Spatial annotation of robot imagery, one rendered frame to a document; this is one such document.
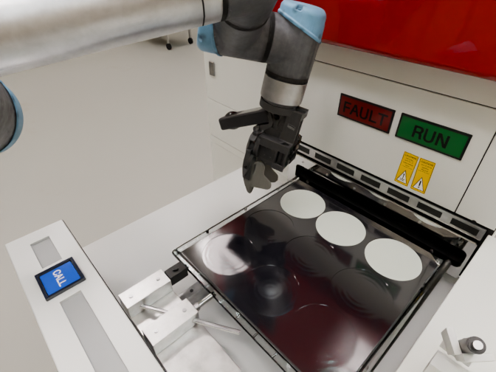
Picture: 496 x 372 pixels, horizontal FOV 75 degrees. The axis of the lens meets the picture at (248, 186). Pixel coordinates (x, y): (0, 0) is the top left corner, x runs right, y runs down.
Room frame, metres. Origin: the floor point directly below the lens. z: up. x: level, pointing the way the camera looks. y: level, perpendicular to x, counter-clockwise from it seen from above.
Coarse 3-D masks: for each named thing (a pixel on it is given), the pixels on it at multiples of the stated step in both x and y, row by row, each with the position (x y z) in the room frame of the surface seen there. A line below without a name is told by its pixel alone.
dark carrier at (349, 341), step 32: (320, 192) 0.60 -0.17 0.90; (256, 224) 0.49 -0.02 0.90; (288, 224) 0.49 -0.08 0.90; (192, 256) 0.40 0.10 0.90; (224, 256) 0.40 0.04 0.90; (256, 256) 0.40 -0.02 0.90; (288, 256) 0.40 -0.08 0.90; (320, 256) 0.40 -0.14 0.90; (352, 256) 0.40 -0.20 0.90; (224, 288) 0.33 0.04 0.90; (256, 288) 0.33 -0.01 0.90; (288, 288) 0.33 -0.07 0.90; (320, 288) 0.33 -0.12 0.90; (352, 288) 0.33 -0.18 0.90; (384, 288) 0.33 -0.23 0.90; (416, 288) 0.33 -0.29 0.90; (256, 320) 0.27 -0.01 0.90; (288, 320) 0.27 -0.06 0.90; (320, 320) 0.28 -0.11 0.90; (352, 320) 0.27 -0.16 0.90; (384, 320) 0.27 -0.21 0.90; (288, 352) 0.23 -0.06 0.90; (320, 352) 0.23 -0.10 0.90; (352, 352) 0.23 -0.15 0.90
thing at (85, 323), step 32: (64, 224) 0.43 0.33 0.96; (32, 256) 0.35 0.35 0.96; (64, 256) 0.35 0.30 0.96; (32, 288) 0.29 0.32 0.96; (96, 288) 0.29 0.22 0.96; (64, 320) 0.24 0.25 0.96; (96, 320) 0.24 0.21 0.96; (128, 320) 0.24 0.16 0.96; (64, 352) 0.20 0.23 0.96; (96, 352) 0.20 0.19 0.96; (128, 352) 0.20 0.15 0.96
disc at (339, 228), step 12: (324, 216) 0.51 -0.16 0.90; (336, 216) 0.51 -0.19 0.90; (348, 216) 0.51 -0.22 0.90; (324, 228) 0.48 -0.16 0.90; (336, 228) 0.48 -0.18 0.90; (348, 228) 0.48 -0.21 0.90; (360, 228) 0.48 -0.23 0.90; (336, 240) 0.44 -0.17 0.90; (348, 240) 0.44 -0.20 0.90; (360, 240) 0.44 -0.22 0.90
